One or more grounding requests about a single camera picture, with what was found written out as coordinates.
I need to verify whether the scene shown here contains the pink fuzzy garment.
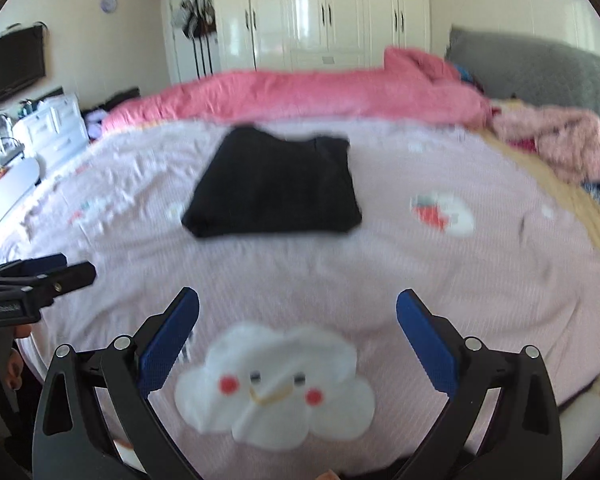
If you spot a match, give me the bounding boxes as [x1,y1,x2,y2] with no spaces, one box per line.
[492,105,600,185]

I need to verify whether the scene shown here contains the white door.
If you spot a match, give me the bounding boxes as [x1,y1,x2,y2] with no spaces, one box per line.
[160,0,221,84]

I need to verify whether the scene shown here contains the left hand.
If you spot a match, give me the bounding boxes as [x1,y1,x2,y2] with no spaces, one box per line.
[4,325,32,391]

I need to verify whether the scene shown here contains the grey quilted headboard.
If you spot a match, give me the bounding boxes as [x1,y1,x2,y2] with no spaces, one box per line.
[445,26,600,116]

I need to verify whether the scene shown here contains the black wall television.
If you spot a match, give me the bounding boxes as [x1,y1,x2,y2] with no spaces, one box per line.
[0,25,46,104]

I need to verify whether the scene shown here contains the lilac printed bed sheet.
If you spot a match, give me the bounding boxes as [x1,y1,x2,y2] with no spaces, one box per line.
[0,120,600,479]

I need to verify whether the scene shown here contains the black sweater with orange patches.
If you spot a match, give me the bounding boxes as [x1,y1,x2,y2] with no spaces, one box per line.
[181,125,362,238]

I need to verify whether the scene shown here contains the hanging bags on door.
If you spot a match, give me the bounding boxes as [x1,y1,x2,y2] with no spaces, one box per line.
[171,0,216,40]

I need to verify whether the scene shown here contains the purple wall clock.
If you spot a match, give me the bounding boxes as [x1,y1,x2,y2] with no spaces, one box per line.
[99,0,119,14]

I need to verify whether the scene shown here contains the white drawer cabinet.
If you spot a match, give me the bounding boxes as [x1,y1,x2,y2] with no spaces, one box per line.
[12,94,88,179]

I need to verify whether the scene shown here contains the pink fluffy duvet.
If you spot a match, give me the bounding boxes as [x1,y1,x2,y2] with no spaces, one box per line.
[102,47,492,136]

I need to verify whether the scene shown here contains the white wardrobe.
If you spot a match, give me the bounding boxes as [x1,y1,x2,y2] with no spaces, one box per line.
[138,0,432,74]

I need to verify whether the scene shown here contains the yellow blanket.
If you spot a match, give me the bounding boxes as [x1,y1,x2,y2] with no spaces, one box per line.
[478,100,600,250]

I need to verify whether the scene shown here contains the dark clothes pile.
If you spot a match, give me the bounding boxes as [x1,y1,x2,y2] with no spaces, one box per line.
[81,87,140,120]

